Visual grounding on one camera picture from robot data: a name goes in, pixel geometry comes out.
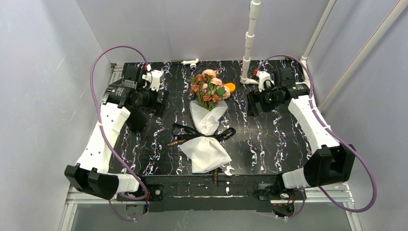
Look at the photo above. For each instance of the white wrapping paper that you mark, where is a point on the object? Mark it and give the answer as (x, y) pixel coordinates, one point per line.
(205, 152)

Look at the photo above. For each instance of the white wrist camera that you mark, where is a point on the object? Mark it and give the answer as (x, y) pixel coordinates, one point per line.
(153, 80)
(264, 80)

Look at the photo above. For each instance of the black ribbon gold lettering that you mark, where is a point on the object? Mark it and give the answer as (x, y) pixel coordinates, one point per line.
(184, 133)

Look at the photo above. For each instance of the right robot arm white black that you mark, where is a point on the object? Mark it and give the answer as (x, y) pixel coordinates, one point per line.
(331, 162)

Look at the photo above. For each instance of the aluminium frame rail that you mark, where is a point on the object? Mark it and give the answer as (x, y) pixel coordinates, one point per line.
(165, 135)

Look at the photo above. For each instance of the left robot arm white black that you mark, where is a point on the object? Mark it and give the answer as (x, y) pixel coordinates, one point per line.
(126, 101)

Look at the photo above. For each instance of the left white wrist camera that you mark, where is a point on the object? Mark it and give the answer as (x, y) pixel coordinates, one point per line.
(153, 80)

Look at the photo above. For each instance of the white pvc pipe frame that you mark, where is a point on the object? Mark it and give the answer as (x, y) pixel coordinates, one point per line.
(347, 35)

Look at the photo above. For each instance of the orange round object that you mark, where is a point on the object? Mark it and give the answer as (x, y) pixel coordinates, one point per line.
(231, 87)

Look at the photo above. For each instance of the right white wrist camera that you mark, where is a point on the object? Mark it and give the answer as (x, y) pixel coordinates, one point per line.
(264, 80)

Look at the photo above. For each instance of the pink orange flower bunch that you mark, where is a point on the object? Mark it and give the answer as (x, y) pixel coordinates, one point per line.
(209, 90)

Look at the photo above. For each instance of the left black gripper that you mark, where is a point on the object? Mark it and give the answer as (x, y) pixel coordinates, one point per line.
(160, 104)

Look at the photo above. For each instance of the black cylindrical vase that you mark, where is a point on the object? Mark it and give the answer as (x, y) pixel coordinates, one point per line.
(136, 120)

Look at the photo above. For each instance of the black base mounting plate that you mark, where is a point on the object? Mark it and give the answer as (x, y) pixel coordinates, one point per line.
(205, 192)

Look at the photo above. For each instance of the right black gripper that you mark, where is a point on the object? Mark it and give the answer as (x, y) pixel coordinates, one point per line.
(255, 104)

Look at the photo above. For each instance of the silver open-end wrench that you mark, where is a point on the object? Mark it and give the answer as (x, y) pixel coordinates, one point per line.
(227, 170)

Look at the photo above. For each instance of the small white pipe fitting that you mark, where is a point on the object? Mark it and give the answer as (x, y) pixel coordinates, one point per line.
(191, 63)

